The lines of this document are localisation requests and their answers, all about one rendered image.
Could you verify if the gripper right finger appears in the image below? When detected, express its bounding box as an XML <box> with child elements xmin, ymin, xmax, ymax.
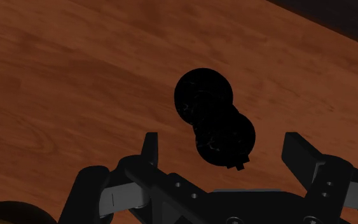
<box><xmin>281</xmin><ymin>131</ymin><xmax>358</xmax><ymax>224</ymax></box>

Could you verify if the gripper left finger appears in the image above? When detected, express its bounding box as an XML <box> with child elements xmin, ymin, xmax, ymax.
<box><xmin>59</xmin><ymin>131</ymin><xmax>210</xmax><ymax>224</ymax></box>

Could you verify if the black marbled pepper grinder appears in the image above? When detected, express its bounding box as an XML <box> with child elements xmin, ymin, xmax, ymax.
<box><xmin>174</xmin><ymin>67</ymin><xmax>256</xmax><ymax>171</ymax></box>

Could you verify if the dark yellow round object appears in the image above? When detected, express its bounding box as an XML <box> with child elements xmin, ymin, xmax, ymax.
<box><xmin>0</xmin><ymin>200</ymin><xmax>59</xmax><ymax>224</ymax></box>

